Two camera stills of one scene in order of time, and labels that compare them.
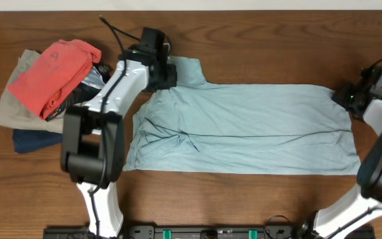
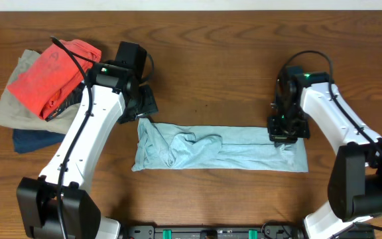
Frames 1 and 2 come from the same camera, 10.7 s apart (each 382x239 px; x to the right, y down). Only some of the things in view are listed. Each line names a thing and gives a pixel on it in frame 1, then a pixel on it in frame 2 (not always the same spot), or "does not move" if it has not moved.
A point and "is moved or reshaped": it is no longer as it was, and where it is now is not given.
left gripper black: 171,80 → 151,105
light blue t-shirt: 195,126 is moved or reshaped
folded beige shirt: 12,113 does not move
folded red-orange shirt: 47,84 does not move
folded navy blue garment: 28,140 does not move
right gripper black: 339,96 → 280,138
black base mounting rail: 209,232 does not move
